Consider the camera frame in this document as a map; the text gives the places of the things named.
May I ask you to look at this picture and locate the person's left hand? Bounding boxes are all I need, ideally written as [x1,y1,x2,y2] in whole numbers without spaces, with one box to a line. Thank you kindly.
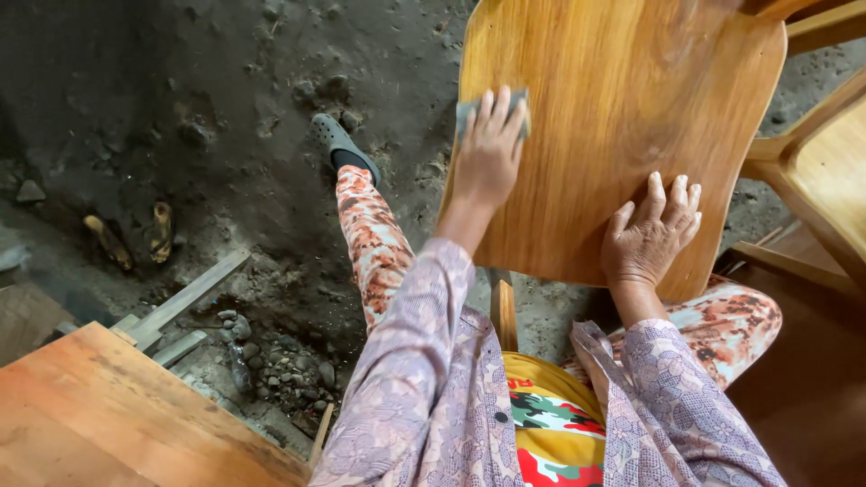
[451,86,529,205]

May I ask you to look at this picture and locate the person's right hand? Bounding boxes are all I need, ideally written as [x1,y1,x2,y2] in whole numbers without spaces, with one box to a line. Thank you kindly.
[601,172,703,286]

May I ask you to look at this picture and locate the grey sandpaper sheet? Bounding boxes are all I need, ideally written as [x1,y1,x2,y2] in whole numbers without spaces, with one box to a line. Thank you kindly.
[455,88,533,143]

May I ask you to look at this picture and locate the varnished wooden chair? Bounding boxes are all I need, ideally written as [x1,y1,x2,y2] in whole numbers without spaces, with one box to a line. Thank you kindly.
[438,0,866,353]

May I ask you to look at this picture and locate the orange patterned trousers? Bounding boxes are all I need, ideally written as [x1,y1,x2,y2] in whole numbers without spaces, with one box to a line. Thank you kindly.
[336,165,783,392]

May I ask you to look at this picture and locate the grey rubber clog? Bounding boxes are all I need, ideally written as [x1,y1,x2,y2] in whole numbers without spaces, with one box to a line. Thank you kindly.
[309,113,382,188]

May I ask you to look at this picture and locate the yellow camouflage print shirt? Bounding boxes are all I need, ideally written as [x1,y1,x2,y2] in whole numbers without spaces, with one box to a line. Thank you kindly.
[502,350,608,487]

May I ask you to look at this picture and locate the unvarnished wooden chair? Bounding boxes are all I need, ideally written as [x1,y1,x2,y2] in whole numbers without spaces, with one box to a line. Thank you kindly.
[737,68,866,293]

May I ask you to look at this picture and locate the dark brown wooden board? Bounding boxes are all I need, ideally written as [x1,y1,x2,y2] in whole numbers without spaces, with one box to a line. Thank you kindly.
[714,223,866,487]

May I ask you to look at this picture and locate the purple floral shirt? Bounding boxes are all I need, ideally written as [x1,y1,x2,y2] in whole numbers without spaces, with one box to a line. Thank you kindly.
[309,237,789,487]

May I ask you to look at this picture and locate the pile of small stones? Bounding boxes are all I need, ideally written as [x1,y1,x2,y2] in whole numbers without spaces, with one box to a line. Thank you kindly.
[215,309,339,415]

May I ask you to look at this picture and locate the thin wooden stick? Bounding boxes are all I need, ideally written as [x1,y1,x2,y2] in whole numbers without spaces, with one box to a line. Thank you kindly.
[307,403,335,469]

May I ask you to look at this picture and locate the dusty plastic bottle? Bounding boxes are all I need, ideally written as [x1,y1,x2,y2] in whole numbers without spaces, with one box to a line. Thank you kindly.
[228,341,254,395]

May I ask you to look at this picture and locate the long grey wooden slat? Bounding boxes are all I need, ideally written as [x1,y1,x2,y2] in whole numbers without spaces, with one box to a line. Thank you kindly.
[110,249,252,353]

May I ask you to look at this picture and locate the short grey wooden slat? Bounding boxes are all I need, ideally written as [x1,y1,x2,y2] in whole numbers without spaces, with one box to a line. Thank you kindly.
[152,329,208,369]

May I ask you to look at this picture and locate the reddish wooden table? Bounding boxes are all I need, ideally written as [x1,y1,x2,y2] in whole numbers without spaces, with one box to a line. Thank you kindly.
[0,321,313,487]

